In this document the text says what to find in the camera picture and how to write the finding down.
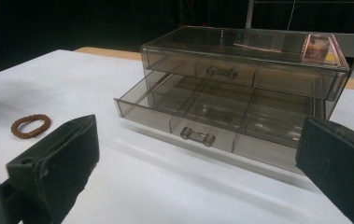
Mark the smoky transparent drawer box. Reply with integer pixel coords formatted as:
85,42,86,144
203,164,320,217
140,25,352,120

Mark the brown beaded bracelet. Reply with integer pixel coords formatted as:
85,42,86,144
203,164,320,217
10,113,52,140

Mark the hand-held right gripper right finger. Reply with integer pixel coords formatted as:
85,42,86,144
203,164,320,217
294,115,354,224

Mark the white table mat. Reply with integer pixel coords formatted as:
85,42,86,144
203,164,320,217
0,49,354,224

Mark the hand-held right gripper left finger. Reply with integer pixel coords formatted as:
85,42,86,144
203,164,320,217
6,114,101,224

